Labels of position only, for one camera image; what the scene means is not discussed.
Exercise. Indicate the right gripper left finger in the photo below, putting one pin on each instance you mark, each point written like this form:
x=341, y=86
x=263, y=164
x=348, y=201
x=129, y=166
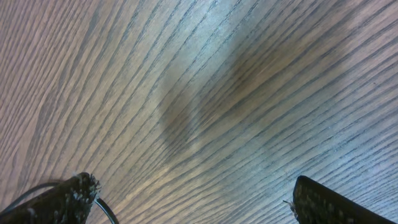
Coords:
x=69, y=202

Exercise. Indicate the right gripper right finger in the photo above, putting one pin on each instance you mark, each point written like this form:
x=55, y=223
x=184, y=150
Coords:
x=313, y=203

